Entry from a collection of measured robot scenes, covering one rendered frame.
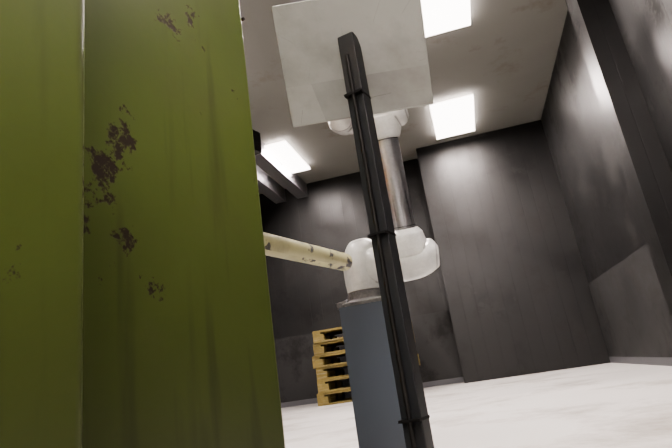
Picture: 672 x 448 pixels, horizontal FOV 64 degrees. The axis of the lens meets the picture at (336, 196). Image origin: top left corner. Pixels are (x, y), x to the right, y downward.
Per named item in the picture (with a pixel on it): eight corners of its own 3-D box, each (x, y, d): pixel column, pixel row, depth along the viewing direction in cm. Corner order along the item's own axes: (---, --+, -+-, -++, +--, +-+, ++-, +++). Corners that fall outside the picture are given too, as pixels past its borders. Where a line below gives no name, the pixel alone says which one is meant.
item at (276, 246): (337, 274, 140) (335, 254, 141) (355, 270, 137) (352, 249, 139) (226, 254, 102) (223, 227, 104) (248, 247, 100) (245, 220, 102)
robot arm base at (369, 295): (343, 312, 231) (341, 299, 233) (393, 303, 227) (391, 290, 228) (332, 309, 214) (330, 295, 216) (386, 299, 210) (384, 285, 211)
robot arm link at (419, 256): (391, 280, 231) (442, 272, 228) (389, 287, 215) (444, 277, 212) (357, 105, 233) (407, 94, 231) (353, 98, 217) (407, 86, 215)
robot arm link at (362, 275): (350, 297, 230) (342, 247, 237) (392, 290, 228) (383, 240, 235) (343, 292, 215) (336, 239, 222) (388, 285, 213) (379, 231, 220)
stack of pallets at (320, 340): (425, 388, 815) (413, 320, 847) (418, 392, 724) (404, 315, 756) (334, 401, 844) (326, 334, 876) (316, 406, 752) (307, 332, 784)
